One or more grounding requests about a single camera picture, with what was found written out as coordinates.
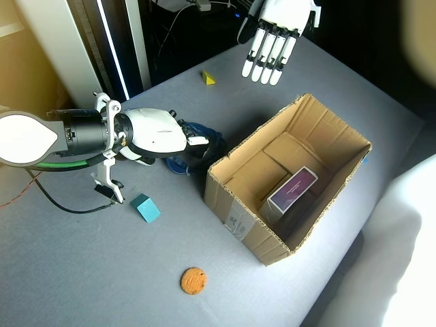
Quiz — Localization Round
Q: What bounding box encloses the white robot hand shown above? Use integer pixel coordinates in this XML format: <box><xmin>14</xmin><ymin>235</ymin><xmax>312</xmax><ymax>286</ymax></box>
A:
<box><xmin>237</xmin><ymin>0</ymin><xmax>322</xmax><ymax>86</ymax></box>
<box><xmin>119</xmin><ymin>108</ymin><xmax>211</xmax><ymax>167</ymax></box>

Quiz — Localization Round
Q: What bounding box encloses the white cabinet frame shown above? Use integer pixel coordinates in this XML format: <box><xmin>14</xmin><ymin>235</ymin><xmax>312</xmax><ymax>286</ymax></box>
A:
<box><xmin>13</xmin><ymin>0</ymin><xmax>153</xmax><ymax>110</ymax></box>

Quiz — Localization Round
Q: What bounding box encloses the open cardboard box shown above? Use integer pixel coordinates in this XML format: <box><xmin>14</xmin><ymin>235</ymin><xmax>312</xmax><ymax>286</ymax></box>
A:
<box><xmin>203</xmin><ymin>92</ymin><xmax>373</xmax><ymax>267</ymax></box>

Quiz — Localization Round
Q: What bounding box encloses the blue cable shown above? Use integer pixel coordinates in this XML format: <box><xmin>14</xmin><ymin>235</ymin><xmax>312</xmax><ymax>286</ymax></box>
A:
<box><xmin>165</xmin><ymin>121</ymin><xmax>228</xmax><ymax>177</ymax></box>

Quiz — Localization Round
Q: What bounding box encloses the orange cookie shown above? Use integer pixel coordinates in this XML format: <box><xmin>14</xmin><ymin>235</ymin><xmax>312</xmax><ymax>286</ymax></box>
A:
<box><xmin>180</xmin><ymin>266</ymin><xmax>208</xmax><ymax>296</ymax></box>

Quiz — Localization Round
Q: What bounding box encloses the yellow triangular block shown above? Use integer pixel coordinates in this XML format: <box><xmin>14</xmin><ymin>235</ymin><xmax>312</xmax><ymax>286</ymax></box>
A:
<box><xmin>200</xmin><ymin>69</ymin><xmax>217</xmax><ymax>86</ymax></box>

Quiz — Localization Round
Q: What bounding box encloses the grey box with maroon top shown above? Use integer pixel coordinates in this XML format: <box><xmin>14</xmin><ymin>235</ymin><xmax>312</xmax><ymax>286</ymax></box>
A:
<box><xmin>259</xmin><ymin>166</ymin><xmax>320</xmax><ymax>225</ymax></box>

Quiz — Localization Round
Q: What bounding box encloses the red braided wire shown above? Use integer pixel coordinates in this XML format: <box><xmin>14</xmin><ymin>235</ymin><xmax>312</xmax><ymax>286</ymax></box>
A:
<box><xmin>0</xmin><ymin>172</ymin><xmax>44</xmax><ymax>208</ymax></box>

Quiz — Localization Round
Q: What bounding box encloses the teal block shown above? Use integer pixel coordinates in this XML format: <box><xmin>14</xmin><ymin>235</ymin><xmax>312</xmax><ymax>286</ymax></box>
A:
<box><xmin>129</xmin><ymin>193</ymin><xmax>161</xmax><ymax>224</ymax></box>

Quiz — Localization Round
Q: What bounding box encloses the grey table cloth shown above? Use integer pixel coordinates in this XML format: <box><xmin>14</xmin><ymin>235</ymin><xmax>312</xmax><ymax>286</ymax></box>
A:
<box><xmin>0</xmin><ymin>22</ymin><xmax>426</xmax><ymax>327</ymax></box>

